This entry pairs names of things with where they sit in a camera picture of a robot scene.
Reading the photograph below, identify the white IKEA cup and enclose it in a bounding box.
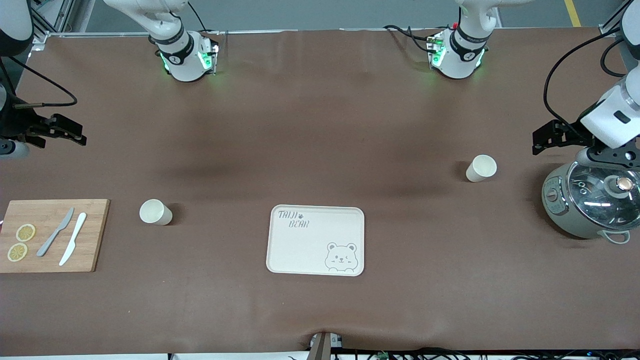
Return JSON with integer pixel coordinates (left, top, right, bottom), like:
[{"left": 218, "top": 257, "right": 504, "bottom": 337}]
[
  {"left": 139, "top": 199, "right": 173, "bottom": 226},
  {"left": 465, "top": 154, "right": 498, "bottom": 183}
]

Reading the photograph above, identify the white bear print tray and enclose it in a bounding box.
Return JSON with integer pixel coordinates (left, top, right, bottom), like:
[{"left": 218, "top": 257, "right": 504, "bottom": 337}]
[{"left": 265, "top": 204, "right": 365, "bottom": 277}]

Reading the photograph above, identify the glass pot lid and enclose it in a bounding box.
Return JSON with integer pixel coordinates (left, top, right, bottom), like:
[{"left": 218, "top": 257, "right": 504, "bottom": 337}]
[{"left": 567, "top": 160, "right": 640, "bottom": 233}]

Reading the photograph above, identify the grey pot with glass lid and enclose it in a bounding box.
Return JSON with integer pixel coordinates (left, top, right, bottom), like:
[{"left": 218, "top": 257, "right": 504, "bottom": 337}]
[{"left": 541, "top": 160, "right": 640, "bottom": 246}]

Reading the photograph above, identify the grey plastic knife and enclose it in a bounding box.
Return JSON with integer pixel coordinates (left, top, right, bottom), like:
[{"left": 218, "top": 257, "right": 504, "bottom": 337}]
[{"left": 36, "top": 207, "right": 75, "bottom": 258}]

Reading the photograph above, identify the white plastic knife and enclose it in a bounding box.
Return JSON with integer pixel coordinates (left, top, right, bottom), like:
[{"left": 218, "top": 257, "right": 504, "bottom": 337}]
[{"left": 59, "top": 212, "right": 88, "bottom": 267}]

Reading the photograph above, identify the bamboo cutting board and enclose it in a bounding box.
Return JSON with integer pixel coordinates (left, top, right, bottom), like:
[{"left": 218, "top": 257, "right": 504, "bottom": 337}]
[{"left": 0, "top": 199, "right": 111, "bottom": 274}]

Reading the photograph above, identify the brown table cover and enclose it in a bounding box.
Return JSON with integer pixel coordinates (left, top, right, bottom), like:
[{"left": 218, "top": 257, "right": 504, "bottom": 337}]
[{"left": 0, "top": 27, "right": 640, "bottom": 357}]

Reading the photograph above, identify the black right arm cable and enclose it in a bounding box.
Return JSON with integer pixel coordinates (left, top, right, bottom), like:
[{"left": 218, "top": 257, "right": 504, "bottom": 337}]
[{"left": 7, "top": 56, "right": 78, "bottom": 109}]

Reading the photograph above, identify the aluminium frame profile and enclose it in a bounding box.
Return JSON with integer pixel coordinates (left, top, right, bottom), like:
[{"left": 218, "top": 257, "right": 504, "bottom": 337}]
[
  {"left": 600, "top": 0, "right": 633, "bottom": 37},
  {"left": 30, "top": 0, "right": 96, "bottom": 51}
]

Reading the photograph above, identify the black base cable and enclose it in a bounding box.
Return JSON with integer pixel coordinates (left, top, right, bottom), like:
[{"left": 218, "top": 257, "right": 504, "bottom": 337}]
[
  {"left": 187, "top": 0, "right": 209, "bottom": 34},
  {"left": 382, "top": 24, "right": 437, "bottom": 53}
]

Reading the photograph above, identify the metal camera stand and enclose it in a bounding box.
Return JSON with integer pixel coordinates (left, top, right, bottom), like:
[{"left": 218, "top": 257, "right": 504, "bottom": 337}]
[{"left": 309, "top": 331, "right": 345, "bottom": 360}]

